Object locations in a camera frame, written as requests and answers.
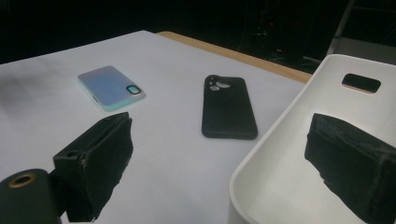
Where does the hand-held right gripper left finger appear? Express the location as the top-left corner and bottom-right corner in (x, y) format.
(51, 111), (134, 223)

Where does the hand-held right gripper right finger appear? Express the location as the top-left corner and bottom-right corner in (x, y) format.
(304, 112), (396, 224)

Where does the white plastic bin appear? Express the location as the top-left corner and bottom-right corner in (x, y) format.
(228, 53), (396, 224)

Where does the teal blue phone case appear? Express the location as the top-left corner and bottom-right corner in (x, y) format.
(77, 64), (146, 113)

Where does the black phone case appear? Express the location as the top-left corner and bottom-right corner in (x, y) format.
(201, 74), (259, 141)

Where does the white table mat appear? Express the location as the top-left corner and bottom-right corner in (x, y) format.
(0, 30), (307, 224)

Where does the white metal stand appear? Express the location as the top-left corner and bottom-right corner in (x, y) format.
(326, 0), (396, 64)

